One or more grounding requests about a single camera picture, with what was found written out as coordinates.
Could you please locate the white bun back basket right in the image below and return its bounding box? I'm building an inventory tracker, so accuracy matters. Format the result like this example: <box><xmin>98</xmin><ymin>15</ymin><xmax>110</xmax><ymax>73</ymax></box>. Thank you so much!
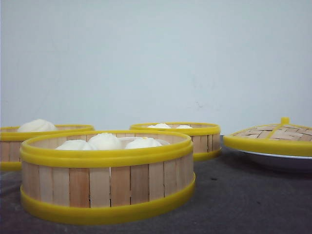
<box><xmin>176</xmin><ymin>124</ymin><xmax>192</xmax><ymax>129</ymax></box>

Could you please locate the white bun front right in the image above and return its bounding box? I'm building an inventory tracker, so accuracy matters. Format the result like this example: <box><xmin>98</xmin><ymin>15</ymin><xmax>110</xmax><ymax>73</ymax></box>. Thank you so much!
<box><xmin>125</xmin><ymin>137</ymin><xmax>162</xmax><ymax>149</ymax></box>

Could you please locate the bamboo steamer lid yellow rim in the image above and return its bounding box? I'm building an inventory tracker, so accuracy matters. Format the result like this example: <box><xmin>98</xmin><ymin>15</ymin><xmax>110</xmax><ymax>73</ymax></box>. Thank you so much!
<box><xmin>223</xmin><ymin>117</ymin><xmax>312</xmax><ymax>157</ymax></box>

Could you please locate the white bun front middle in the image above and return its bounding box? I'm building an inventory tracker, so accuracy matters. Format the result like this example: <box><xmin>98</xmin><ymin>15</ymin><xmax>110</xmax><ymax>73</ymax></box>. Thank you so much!
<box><xmin>88</xmin><ymin>133</ymin><xmax>122</xmax><ymax>150</ymax></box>

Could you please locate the white bun basket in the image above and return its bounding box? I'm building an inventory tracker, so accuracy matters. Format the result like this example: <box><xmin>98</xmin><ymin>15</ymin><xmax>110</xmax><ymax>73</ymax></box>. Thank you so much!
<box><xmin>148</xmin><ymin>123</ymin><xmax>171</xmax><ymax>129</ymax></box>
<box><xmin>176</xmin><ymin>124</ymin><xmax>192</xmax><ymax>129</ymax></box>

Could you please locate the white plate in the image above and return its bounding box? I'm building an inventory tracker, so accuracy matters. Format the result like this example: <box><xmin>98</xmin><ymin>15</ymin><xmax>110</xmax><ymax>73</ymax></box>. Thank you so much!
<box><xmin>239</xmin><ymin>150</ymin><xmax>312</xmax><ymax>173</ymax></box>

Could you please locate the bamboo steamer basket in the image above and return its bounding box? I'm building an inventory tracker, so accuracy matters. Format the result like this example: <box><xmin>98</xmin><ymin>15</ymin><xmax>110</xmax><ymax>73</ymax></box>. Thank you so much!
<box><xmin>0</xmin><ymin>124</ymin><xmax>94</xmax><ymax>172</ymax></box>
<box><xmin>20</xmin><ymin>130</ymin><xmax>195</xmax><ymax>225</ymax></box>
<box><xmin>130</xmin><ymin>121</ymin><xmax>221</xmax><ymax>161</ymax></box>

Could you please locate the white bun in left basket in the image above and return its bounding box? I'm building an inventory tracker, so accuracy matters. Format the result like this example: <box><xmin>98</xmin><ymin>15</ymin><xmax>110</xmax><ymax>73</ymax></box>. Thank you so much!
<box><xmin>17</xmin><ymin>119</ymin><xmax>57</xmax><ymax>133</ymax></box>

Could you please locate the white bun back basket left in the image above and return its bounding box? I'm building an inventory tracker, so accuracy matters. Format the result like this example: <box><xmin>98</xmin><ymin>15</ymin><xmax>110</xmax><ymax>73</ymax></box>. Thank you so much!
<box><xmin>148</xmin><ymin>123</ymin><xmax>171</xmax><ymax>129</ymax></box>

